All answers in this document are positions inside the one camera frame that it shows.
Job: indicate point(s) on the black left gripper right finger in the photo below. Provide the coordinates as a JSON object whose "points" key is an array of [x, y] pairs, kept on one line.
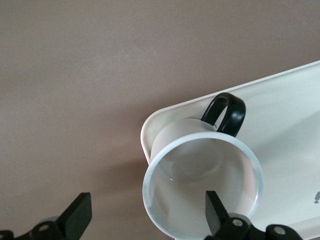
{"points": [[215, 215]]}

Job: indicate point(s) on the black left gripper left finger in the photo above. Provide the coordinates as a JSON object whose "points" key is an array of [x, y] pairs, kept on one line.
{"points": [[75, 217]]}

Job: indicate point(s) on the cream rabbit print tray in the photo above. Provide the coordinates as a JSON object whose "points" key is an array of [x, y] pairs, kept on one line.
{"points": [[275, 112]]}

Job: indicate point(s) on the brown table cover sheet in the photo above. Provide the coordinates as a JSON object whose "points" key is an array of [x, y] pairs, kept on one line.
{"points": [[75, 87]]}

